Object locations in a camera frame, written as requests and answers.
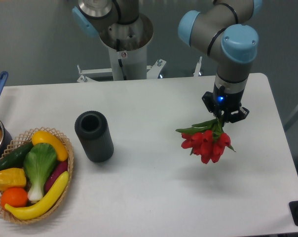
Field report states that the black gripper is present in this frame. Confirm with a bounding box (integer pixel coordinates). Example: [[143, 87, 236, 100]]
[[202, 85, 250, 123]]

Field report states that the red tulip bouquet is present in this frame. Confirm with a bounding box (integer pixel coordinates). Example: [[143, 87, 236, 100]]
[[176, 118, 234, 164]]

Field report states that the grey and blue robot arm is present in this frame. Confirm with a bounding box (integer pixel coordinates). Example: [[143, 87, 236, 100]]
[[72, 0, 262, 123]]

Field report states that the dark grey ribbed vase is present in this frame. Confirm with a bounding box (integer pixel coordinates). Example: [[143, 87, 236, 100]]
[[74, 111, 114, 163]]

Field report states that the purple eggplant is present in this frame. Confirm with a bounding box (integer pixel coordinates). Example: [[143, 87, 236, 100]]
[[44, 161, 68, 193]]

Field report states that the green bok choy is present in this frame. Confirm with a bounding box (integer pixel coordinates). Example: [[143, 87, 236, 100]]
[[23, 143, 57, 203]]

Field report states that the green cucumber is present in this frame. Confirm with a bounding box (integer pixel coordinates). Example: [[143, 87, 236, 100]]
[[0, 142, 33, 171]]

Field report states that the yellow banana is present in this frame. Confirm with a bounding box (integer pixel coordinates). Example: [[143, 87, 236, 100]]
[[4, 171, 70, 221]]

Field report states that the yellow bell pepper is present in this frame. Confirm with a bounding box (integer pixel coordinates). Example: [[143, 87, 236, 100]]
[[0, 168, 27, 191]]

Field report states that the orange fruit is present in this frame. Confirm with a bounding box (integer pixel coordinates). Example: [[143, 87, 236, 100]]
[[0, 187, 28, 208]]

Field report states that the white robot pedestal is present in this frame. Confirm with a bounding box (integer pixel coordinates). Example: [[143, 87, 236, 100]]
[[73, 8, 167, 82]]

